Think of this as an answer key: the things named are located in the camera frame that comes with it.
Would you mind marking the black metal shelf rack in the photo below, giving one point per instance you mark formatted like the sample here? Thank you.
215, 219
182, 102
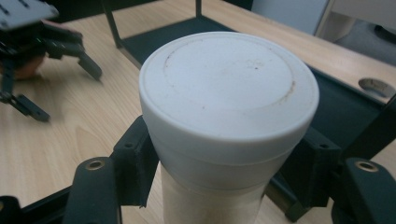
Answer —
342, 102

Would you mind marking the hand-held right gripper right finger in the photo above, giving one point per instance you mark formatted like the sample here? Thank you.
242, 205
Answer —
314, 161

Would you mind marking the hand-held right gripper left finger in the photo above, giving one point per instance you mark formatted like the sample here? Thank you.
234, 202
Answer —
134, 161

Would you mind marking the light wooden cabinet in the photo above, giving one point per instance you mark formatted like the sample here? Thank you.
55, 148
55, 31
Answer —
358, 9

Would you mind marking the white lidded beige canister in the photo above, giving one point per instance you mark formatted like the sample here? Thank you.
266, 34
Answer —
227, 99

